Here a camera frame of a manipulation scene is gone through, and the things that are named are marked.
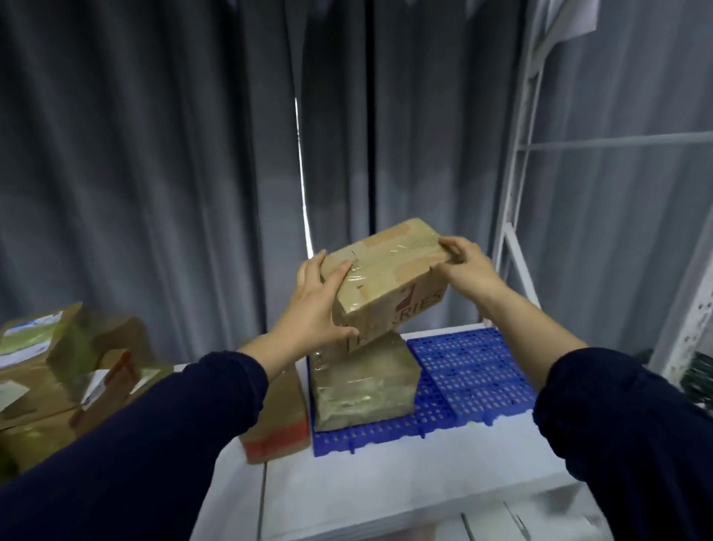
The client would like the person's left forearm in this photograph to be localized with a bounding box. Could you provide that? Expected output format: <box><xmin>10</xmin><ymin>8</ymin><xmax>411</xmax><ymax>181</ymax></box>
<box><xmin>0</xmin><ymin>330</ymin><xmax>304</xmax><ymax>541</ymax></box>

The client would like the person's right hand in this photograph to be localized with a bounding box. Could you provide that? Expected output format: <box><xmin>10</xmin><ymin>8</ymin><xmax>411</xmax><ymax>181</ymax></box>
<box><xmin>431</xmin><ymin>236</ymin><xmax>509</xmax><ymax>307</ymax></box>

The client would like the person's right forearm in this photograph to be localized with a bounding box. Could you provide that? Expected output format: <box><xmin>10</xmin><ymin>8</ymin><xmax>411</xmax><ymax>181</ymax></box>
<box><xmin>478</xmin><ymin>281</ymin><xmax>713</xmax><ymax>541</ymax></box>

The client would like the green taped cardboard box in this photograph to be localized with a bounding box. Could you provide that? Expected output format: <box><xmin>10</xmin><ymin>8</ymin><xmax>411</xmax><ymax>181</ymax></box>
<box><xmin>0</xmin><ymin>409</ymin><xmax>80</xmax><ymax>487</ymax></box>

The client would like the grey curtain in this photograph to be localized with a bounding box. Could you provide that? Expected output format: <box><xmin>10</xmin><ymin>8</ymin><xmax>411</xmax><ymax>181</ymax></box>
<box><xmin>0</xmin><ymin>0</ymin><xmax>713</xmax><ymax>366</ymax></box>

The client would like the small labelled cardboard box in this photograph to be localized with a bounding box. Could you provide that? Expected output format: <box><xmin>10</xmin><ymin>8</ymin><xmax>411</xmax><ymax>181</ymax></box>
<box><xmin>69</xmin><ymin>348</ymin><xmax>175</xmax><ymax>442</ymax></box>

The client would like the cardboard box with red stripe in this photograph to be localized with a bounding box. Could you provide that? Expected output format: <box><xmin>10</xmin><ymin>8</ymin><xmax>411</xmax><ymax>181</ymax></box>
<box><xmin>240</xmin><ymin>361</ymin><xmax>312</xmax><ymax>466</ymax></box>

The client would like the white metal shelf rack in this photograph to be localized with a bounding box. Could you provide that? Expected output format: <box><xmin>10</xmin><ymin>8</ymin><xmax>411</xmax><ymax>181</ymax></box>
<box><xmin>490</xmin><ymin>0</ymin><xmax>713</xmax><ymax>391</ymax></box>

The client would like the person's left hand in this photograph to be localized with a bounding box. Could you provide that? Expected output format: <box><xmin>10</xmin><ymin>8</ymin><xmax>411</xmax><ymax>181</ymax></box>
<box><xmin>280</xmin><ymin>250</ymin><xmax>361</xmax><ymax>364</ymax></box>

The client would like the plain taped cardboard box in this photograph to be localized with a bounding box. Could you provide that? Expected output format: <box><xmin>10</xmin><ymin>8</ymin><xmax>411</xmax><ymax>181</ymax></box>
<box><xmin>309</xmin><ymin>332</ymin><xmax>422</xmax><ymax>433</ymax></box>

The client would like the large labelled cardboard box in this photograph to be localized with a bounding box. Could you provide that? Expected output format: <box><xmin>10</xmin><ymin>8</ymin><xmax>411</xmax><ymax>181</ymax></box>
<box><xmin>0</xmin><ymin>302</ymin><xmax>158</xmax><ymax>431</ymax></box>

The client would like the blue perforated plastic mat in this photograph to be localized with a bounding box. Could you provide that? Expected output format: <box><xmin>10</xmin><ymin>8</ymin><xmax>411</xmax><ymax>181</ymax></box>
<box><xmin>308</xmin><ymin>327</ymin><xmax>539</xmax><ymax>458</ymax></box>

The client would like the dark green crate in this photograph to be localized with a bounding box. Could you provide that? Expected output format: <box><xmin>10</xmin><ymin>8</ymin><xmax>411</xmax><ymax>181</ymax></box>
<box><xmin>678</xmin><ymin>346</ymin><xmax>713</xmax><ymax>414</ymax></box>

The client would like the taped printed cardboard box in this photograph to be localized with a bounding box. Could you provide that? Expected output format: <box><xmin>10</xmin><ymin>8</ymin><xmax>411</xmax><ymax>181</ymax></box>
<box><xmin>319</xmin><ymin>218</ymin><xmax>453</xmax><ymax>355</ymax></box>

